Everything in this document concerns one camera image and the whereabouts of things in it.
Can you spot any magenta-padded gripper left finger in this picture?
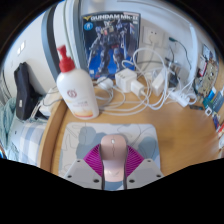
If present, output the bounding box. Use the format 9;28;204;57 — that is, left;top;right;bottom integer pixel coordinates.
63;143;107;192

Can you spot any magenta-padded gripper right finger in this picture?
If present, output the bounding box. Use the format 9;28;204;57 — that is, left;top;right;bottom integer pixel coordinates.
123;144;165;192

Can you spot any pink computer mouse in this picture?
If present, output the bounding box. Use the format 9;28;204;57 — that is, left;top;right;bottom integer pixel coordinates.
99;134;128;183

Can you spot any grey cloud print mouse pad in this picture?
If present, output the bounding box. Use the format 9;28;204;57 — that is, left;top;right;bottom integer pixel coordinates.
58;122;162;178

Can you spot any plaid bed sheet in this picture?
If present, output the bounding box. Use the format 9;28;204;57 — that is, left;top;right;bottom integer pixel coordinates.
9;118;48;166

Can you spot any white red-capped pump bottle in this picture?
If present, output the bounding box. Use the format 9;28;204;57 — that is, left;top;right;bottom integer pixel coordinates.
55;44;100;120

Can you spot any white power strip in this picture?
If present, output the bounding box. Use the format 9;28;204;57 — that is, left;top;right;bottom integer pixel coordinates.
168;90;198;108

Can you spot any teal blanket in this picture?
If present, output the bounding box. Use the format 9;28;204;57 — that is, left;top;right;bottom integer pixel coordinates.
0;97;18;158

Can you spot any white charger block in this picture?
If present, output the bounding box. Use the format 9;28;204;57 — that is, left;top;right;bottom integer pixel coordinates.
114;68;138;94

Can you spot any black bag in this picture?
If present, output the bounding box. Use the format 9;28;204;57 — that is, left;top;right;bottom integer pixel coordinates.
13;62;43;121

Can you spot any colourful printed box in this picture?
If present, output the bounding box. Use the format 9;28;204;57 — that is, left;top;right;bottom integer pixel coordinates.
194;44;220;96

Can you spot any blue robot model kit box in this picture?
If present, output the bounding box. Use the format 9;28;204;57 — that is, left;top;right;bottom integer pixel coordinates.
81;11;142;79

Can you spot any white charging cable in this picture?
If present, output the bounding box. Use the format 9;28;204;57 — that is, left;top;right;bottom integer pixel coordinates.
94;47;198;117

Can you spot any dark cable with green plug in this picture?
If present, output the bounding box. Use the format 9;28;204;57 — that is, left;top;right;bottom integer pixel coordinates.
168;36;193;72

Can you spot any grey metal desk frame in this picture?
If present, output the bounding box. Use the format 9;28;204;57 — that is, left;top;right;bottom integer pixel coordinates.
41;0;89;84

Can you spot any white wall socket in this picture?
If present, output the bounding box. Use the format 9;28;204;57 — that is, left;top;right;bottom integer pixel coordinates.
142;26;168;48

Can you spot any white wall switch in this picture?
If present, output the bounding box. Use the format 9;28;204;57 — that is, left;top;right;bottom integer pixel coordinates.
16;40;27;56

